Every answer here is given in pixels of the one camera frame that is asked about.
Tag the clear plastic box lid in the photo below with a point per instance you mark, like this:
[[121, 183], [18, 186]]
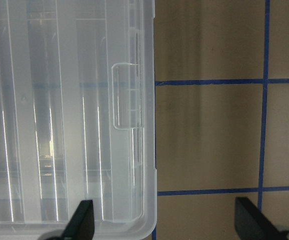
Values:
[[77, 117]]

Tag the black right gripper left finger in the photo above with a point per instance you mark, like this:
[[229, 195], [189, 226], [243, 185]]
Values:
[[82, 224]]

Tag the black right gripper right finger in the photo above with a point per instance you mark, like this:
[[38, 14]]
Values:
[[251, 224]]

